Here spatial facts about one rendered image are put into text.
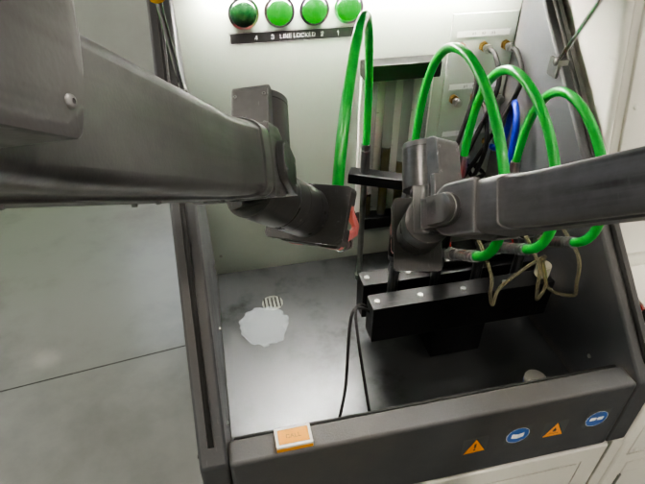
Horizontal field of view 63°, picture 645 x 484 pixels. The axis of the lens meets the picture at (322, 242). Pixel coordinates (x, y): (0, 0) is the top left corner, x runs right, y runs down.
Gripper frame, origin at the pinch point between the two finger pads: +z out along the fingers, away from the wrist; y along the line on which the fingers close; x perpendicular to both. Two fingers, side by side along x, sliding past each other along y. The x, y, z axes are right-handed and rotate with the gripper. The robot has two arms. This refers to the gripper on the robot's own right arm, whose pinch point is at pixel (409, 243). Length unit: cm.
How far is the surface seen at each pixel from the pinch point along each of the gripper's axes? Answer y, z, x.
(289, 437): -27.7, -6.5, 17.2
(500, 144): 10.2, -16.5, -9.5
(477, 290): -6.3, 12.8, -13.3
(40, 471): -61, 92, 107
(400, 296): -7.5, 11.2, 0.3
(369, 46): 30.5, -4.0, 6.5
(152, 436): -52, 103, 75
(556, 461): -35.0, 15.2, -26.3
